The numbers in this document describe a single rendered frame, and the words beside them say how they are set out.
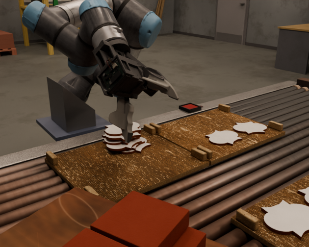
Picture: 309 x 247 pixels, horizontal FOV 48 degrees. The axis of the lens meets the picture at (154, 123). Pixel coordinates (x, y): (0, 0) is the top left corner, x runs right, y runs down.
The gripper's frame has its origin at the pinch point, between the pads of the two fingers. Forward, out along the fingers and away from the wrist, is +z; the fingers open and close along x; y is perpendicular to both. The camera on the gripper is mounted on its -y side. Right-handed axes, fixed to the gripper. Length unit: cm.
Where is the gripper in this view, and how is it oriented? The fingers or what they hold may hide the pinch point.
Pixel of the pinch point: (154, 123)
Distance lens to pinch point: 71.5
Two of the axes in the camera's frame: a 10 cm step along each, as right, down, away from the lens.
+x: 6.7, -5.8, -4.5
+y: -6.3, -1.3, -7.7
